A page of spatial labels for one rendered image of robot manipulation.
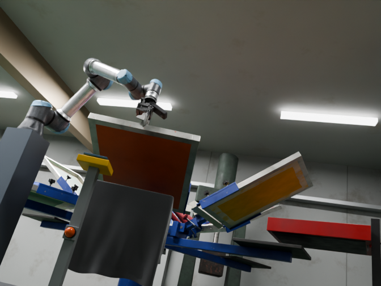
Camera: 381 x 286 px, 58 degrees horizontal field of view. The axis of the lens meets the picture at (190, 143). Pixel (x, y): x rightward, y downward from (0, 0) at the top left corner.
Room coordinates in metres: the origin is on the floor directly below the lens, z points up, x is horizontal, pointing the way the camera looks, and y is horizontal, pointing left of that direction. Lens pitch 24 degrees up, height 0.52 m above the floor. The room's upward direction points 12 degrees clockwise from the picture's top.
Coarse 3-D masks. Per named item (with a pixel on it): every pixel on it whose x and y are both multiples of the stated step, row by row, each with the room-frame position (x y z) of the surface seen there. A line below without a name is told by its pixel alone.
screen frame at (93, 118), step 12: (96, 120) 1.59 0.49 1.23; (108, 120) 1.58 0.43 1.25; (120, 120) 1.59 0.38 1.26; (96, 132) 1.68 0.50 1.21; (144, 132) 1.60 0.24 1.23; (156, 132) 1.58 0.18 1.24; (168, 132) 1.58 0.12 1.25; (180, 132) 1.58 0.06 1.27; (96, 144) 1.79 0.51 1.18; (192, 144) 1.61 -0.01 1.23; (192, 156) 1.70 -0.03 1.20; (192, 168) 1.81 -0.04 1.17; (180, 204) 2.23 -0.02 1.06
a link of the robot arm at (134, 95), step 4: (140, 84) 1.68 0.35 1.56; (136, 88) 1.66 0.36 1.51; (140, 88) 1.67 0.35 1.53; (132, 92) 1.69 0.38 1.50; (136, 92) 1.68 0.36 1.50; (140, 92) 1.69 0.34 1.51; (144, 92) 1.69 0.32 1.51; (132, 96) 1.73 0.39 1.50; (136, 96) 1.72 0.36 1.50; (140, 96) 1.72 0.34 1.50; (144, 96) 1.71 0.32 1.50
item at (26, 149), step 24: (0, 144) 1.87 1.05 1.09; (24, 144) 1.82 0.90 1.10; (48, 144) 1.98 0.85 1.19; (0, 168) 1.85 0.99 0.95; (24, 168) 1.88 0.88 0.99; (0, 192) 1.83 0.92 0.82; (24, 192) 1.95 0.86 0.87; (0, 216) 1.85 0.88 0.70; (0, 240) 1.92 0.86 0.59; (0, 264) 1.99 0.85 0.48
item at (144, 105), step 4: (148, 96) 1.63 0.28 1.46; (144, 100) 1.63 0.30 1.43; (148, 100) 1.64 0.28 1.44; (152, 100) 1.64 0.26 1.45; (140, 104) 1.61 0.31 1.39; (144, 104) 1.61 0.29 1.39; (148, 104) 1.61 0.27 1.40; (136, 108) 1.60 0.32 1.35; (140, 108) 1.60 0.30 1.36; (144, 108) 1.60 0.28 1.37; (152, 108) 1.61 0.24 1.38; (136, 112) 1.63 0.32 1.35; (140, 112) 1.62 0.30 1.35; (152, 112) 1.64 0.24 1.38; (136, 116) 1.66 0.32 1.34
